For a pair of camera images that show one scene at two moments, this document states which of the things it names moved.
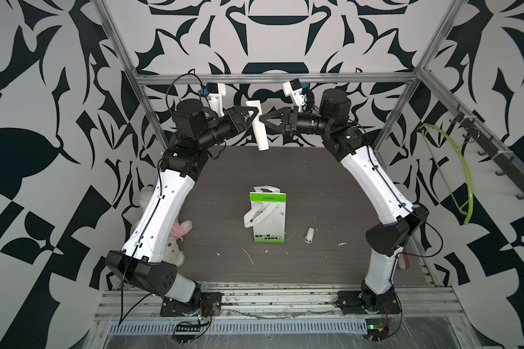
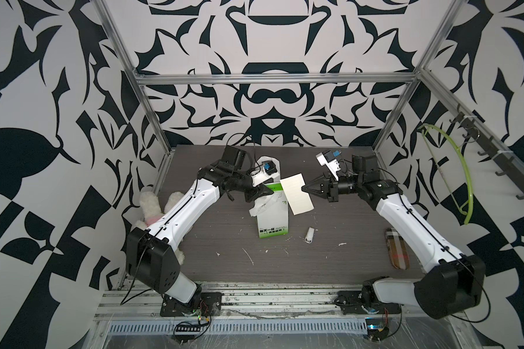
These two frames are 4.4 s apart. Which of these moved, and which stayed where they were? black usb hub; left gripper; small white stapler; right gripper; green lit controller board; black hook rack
Moved: right gripper; left gripper
Stayed: black usb hub; small white stapler; black hook rack; green lit controller board
